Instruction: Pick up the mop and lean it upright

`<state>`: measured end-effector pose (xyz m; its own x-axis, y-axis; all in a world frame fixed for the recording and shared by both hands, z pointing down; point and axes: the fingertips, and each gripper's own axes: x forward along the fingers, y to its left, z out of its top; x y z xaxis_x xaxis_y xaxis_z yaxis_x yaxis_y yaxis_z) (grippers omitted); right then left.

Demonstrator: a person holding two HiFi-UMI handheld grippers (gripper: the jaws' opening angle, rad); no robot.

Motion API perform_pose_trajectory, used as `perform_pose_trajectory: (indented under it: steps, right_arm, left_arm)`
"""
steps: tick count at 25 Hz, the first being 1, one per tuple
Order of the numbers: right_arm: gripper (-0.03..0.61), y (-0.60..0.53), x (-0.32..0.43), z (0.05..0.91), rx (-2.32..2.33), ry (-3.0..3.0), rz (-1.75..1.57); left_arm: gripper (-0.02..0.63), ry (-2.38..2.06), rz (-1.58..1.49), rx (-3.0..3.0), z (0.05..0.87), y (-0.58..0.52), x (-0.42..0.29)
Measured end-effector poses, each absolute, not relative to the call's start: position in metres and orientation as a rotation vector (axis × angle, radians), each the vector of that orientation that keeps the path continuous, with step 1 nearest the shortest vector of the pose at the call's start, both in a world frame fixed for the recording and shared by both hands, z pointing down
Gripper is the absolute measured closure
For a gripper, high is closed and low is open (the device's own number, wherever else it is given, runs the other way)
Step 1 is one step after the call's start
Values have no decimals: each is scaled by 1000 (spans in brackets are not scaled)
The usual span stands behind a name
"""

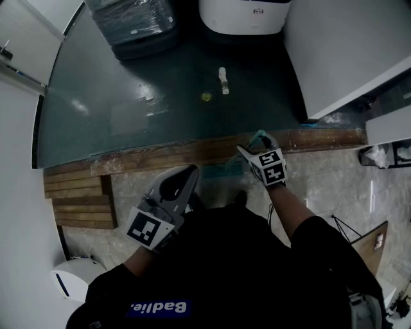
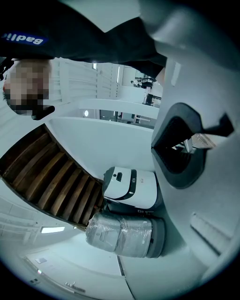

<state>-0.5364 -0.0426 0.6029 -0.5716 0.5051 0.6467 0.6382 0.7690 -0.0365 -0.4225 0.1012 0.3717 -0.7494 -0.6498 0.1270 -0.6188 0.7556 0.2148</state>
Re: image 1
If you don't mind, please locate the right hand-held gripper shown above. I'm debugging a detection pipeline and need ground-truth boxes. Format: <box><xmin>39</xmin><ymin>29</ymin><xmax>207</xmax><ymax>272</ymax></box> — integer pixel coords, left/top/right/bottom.
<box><xmin>236</xmin><ymin>134</ymin><xmax>287</xmax><ymax>187</ymax></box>

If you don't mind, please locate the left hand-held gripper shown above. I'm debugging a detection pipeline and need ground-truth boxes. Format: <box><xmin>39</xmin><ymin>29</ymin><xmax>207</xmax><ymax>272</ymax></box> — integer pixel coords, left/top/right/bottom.
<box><xmin>126</xmin><ymin>164</ymin><xmax>200</xmax><ymax>254</ymax></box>

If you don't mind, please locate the teal mop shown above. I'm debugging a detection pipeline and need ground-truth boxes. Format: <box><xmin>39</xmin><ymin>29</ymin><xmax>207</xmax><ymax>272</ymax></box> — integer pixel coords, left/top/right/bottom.
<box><xmin>200</xmin><ymin>129</ymin><xmax>267</xmax><ymax>180</ymax></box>

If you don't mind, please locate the person's right forearm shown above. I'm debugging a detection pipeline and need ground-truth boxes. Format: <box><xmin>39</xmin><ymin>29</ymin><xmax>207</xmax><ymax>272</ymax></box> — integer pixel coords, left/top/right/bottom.
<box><xmin>268</xmin><ymin>184</ymin><xmax>317</xmax><ymax>248</ymax></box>

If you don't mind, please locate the grey shoulder pack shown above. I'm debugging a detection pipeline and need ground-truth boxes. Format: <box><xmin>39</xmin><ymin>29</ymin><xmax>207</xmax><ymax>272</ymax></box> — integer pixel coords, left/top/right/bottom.
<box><xmin>348</xmin><ymin>292</ymin><xmax>383</xmax><ymax>329</ymax></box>

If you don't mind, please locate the person's left forearm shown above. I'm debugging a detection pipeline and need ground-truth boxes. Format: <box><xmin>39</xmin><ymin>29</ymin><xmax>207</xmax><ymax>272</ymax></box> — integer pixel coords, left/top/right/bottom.
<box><xmin>123</xmin><ymin>246</ymin><xmax>155</xmax><ymax>277</ymax></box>

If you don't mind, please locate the worn wooden floor ledge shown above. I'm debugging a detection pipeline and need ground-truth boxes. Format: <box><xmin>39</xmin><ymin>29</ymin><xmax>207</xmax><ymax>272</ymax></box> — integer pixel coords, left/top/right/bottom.
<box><xmin>43</xmin><ymin>128</ymin><xmax>369</xmax><ymax>231</ymax></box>

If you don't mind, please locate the person's black shoe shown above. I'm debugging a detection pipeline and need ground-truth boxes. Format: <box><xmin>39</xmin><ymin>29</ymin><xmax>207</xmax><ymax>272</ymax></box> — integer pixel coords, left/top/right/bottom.
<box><xmin>232</xmin><ymin>190</ymin><xmax>248</xmax><ymax>207</ymax></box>

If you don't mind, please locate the small white bottle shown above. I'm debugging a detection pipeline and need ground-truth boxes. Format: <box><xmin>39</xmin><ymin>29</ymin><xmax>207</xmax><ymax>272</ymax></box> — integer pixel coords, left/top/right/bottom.
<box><xmin>218</xmin><ymin>66</ymin><xmax>231</xmax><ymax>96</ymax></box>

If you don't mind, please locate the person's black shirt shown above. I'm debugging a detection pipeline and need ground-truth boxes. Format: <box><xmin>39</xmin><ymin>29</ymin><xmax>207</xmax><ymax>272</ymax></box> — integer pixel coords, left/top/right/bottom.
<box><xmin>66</xmin><ymin>205</ymin><xmax>386</xmax><ymax>329</ymax></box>

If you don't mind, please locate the white plastic bag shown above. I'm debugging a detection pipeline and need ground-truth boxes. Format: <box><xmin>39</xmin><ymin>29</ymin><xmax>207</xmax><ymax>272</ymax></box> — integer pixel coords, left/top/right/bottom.
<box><xmin>365</xmin><ymin>144</ymin><xmax>391</xmax><ymax>170</ymax></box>

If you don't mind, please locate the white round machine blue stripe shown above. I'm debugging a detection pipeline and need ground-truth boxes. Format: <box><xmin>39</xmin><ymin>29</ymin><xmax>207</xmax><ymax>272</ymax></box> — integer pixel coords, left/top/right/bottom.
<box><xmin>49</xmin><ymin>258</ymin><xmax>109</xmax><ymax>303</ymax></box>

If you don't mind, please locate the white and black robot machine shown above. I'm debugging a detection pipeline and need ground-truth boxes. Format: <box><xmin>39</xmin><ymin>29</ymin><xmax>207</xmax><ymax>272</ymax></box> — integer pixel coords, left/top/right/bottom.
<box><xmin>198</xmin><ymin>0</ymin><xmax>292</xmax><ymax>36</ymax></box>

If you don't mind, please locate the brown wooden table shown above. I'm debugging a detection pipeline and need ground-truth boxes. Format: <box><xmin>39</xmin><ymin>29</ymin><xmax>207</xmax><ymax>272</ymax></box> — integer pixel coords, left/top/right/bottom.
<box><xmin>332</xmin><ymin>215</ymin><xmax>389</xmax><ymax>279</ymax></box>

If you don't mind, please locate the black wire trash bin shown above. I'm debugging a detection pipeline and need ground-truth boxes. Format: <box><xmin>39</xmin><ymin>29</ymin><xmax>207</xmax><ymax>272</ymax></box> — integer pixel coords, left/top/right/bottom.
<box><xmin>358</xmin><ymin>144</ymin><xmax>394</xmax><ymax>168</ymax></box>

